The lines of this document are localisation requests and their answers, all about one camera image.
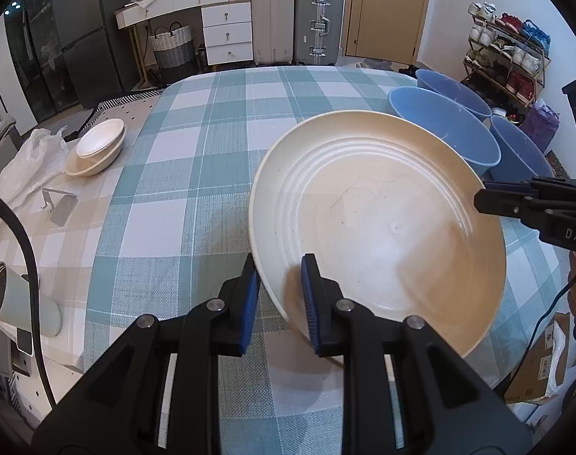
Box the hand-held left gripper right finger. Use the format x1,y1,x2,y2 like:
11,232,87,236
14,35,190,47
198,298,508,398
301,253,531,455

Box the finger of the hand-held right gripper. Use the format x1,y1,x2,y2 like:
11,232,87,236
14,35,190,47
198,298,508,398
474,188,543,220
484,176,576,200

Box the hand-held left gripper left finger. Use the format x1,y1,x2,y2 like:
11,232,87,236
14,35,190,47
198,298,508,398
32,253,261,455

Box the blue bowl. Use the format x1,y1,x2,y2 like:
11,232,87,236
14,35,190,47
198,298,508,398
488,115,554,184
388,86,502,177
415,69,493,121

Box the cream plate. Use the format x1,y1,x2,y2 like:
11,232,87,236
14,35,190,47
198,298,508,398
248,110,507,358

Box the purple bag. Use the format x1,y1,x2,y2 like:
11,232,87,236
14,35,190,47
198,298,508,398
520,99,560,140

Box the wooden shoe rack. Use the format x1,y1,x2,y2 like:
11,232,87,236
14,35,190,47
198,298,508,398
463,14,552,111

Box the shoe rack with shoes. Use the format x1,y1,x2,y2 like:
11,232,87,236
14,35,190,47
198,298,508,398
464,2,550,105

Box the printed cardboard box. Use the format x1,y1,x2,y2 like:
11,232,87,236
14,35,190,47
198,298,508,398
506,313,571,405

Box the beige checked tablecloth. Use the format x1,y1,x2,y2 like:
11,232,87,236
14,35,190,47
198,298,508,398
0,118,151,375

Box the metal phone stand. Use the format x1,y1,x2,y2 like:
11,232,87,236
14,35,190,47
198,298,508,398
41,188,77,227

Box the beige bowl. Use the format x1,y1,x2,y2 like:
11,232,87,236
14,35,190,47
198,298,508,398
65,121,127,177

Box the tan wooden door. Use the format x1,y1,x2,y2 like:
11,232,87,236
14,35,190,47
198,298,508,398
345,0,433,63

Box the pale green tumbler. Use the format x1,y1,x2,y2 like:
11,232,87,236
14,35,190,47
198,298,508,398
0,262,62,337

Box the white electronic device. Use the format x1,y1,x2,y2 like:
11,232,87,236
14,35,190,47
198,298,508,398
0,315,35,380

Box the silver suitcase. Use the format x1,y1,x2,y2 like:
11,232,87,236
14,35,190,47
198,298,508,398
295,0,344,66

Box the woven laundry basket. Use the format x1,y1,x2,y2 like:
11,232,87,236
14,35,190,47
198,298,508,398
151,23,196,83

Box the white plastic bag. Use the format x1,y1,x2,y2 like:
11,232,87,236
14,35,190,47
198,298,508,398
0,128,68,209

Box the white dressing table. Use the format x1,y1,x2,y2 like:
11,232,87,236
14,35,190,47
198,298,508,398
115,0,253,91

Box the white suitcase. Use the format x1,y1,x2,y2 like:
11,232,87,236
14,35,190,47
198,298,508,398
250,0,295,66

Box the grey refrigerator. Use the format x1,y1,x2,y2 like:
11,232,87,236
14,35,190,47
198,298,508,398
48,0,141,107

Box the black glass cabinet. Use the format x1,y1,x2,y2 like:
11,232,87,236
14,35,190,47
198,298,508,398
3,0,82,124

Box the thin black cable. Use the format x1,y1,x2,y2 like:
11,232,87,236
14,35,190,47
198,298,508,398
503,270,576,401

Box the thick black cable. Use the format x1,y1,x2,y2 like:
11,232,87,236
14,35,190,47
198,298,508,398
0,185,56,408

